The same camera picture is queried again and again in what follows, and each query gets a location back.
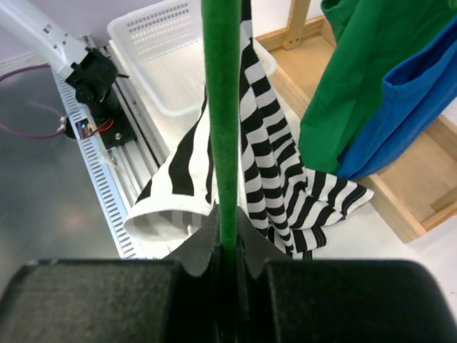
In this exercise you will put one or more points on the white plastic basket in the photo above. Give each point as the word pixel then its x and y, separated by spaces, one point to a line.
pixel 175 48

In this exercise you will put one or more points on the blue tank top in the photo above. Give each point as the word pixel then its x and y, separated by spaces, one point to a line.
pixel 414 93

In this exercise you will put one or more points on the white slotted cable duct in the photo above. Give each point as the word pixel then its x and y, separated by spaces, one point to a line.
pixel 102 179

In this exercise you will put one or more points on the black white striped tank top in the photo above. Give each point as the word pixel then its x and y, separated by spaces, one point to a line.
pixel 286 202

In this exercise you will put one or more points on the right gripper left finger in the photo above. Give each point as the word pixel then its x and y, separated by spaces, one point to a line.
pixel 116 300

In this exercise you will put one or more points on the green hanger with striped top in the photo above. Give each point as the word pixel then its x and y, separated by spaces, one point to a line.
pixel 221 125

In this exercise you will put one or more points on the green tank top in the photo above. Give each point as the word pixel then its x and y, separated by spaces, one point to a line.
pixel 371 37

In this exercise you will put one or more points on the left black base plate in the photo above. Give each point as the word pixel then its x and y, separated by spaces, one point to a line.
pixel 116 130

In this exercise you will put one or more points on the aluminium mounting rail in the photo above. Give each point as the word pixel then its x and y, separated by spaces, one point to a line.
pixel 132 164

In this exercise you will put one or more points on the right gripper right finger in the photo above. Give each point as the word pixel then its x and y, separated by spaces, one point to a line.
pixel 329 300

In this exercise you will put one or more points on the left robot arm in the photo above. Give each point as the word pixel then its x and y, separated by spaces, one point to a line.
pixel 86 69

